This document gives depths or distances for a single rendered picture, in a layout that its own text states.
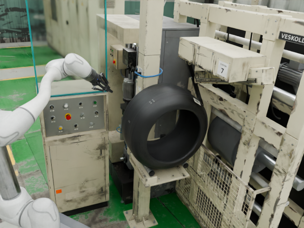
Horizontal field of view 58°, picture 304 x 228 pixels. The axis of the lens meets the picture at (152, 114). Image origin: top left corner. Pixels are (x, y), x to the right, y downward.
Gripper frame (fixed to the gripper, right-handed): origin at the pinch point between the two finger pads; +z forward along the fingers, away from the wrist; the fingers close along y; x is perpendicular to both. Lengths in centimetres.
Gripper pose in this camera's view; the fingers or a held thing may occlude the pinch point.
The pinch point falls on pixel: (108, 89)
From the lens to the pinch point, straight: 193.8
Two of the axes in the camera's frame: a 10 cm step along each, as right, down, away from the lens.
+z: 4.1, 3.5, 8.4
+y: -4.5, 8.8, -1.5
